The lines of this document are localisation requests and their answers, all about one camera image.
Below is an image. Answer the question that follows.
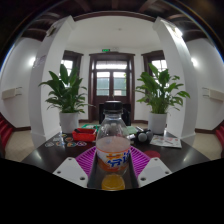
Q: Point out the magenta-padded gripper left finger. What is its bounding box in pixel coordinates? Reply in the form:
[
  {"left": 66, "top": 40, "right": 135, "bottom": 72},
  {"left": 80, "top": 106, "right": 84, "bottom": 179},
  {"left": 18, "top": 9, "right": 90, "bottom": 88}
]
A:
[{"left": 52, "top": 145, "right": 100, "bottom": 190}]

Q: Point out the orange drink bottle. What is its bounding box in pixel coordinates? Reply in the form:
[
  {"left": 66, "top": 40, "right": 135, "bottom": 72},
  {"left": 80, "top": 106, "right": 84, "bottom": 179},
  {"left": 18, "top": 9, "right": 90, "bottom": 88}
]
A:
[{"left": 95, "top": 100, "right": 132, "bottom": 192}]

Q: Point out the white wall radiator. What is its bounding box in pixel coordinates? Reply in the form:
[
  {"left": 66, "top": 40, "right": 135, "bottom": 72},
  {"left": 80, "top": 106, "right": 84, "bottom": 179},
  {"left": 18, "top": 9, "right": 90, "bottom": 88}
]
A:
[
  {"left": 202, "top": 87, "right": 224, "bottom": 102},
  {"left": 1, "top": 86, "right": 23, "bottom": 100}
]

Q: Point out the white printed paper sheet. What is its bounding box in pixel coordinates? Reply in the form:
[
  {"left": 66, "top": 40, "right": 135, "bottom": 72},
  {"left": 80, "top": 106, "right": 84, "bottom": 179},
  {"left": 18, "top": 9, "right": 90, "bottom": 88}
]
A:
[{"left": 149, "top": 134, "right": 183, "bottom": 149}]

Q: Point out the glowing lamp on pillar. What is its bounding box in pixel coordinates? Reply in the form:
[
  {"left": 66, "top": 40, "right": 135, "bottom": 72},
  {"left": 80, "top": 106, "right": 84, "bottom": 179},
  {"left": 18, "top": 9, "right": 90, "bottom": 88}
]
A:
[{"left": 173, "top": 27, "right": 184, "bottom": 39}]

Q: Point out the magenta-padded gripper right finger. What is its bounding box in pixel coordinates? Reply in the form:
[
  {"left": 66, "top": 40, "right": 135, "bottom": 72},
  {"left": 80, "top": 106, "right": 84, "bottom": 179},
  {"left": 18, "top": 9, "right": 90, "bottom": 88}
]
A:
[{"left": 128, "top": 145, "right": 173, "bottom": 190}]

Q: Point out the flat green booklet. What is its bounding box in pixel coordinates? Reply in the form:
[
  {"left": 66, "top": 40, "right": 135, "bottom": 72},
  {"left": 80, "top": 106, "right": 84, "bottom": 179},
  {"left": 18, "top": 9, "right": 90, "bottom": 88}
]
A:
[{"left": 126, "top": 125, "right": 138, "bottom": 135}]

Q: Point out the grey foam-tipped microphone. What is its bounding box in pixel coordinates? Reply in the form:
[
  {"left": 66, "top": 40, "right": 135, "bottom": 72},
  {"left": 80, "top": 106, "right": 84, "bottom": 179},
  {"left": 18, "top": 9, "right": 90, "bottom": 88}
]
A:
[
  {"left": 146, "top": 129, "right": 155, "bottom": 142},
  {"left": 137, "top": 132, "right": 149, "bottom": 144}
]

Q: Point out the brown double glass door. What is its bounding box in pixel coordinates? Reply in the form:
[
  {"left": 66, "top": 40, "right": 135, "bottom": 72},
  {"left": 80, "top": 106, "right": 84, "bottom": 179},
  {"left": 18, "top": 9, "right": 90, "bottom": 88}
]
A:
[{"left": 88, "top": 52, "right": 136, "bottom": 123}]

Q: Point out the red box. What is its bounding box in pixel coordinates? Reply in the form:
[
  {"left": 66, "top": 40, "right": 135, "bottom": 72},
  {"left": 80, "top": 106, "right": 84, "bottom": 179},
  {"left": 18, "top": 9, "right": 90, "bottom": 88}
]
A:
[{"left": 72, "top": 128, "right": 98, "bottom": 143}]

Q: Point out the potted plant in white pot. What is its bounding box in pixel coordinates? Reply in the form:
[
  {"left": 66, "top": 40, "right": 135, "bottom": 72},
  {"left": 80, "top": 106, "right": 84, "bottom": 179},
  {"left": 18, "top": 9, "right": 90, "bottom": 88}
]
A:
[
  {"left": 38, "top": 63, "right": 93, "bottom": 134},
  {"left": 134, "top": 63, "right": 192, "bottom": 135}
]

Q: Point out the green box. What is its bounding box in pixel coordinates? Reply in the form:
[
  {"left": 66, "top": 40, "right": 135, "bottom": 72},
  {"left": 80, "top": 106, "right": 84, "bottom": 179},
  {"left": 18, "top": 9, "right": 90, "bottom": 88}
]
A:
[{"left": 81, "top": 123, "right": 101, "bottom": 131}]

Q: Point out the red carpeted staircase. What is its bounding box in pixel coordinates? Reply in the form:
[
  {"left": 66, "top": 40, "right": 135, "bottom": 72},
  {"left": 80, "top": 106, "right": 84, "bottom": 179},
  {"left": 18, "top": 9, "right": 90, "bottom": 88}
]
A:
[
  {"left": 0, "top": 113, "right": 14, "bottom": 151},
  {"left": 214, "top": 121, "right": 224, "bottom": 151}
]

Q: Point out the flat round red coaster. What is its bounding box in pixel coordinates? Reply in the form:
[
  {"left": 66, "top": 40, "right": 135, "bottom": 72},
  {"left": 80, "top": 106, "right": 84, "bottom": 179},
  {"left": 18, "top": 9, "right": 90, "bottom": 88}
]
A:
[{"left": 143, "top": 149, "right": 162, "bottom": 159}]

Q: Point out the black chair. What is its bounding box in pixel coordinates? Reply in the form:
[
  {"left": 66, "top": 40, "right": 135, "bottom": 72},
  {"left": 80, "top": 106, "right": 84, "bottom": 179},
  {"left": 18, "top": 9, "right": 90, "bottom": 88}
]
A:
[{"left": 98, "top": 102, "right": 132, "bottom": 127}]

